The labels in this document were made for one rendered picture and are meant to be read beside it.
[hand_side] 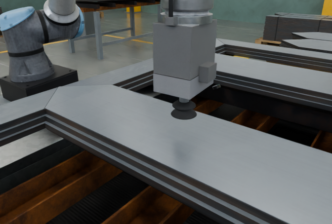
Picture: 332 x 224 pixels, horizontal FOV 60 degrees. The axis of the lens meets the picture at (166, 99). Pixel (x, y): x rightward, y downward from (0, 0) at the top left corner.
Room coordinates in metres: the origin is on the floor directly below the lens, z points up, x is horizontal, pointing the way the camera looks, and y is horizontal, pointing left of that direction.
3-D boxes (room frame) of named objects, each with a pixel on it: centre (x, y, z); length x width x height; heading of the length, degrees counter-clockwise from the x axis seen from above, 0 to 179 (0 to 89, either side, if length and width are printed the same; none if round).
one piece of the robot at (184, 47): (0.42, -0.04, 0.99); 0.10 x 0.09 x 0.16; 58
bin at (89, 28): (6.00, 1.78, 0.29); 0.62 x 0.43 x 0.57; 68
